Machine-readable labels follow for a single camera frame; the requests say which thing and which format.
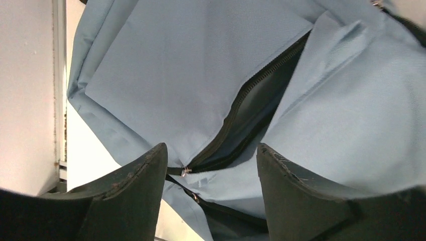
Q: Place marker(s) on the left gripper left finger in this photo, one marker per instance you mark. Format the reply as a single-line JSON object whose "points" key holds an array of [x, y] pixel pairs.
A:
{"points": [[122, 205]]}

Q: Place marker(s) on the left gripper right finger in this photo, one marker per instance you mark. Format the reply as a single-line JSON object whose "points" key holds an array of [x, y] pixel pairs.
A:
{"points": [[302, 205]]}

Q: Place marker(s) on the blue student backpack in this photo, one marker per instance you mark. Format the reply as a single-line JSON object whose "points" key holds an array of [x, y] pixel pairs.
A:
{"points": [[337, 87]]}

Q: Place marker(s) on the aluminium frame profile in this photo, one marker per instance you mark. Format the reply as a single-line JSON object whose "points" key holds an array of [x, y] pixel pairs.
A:
{"points": [[60, 98]]}

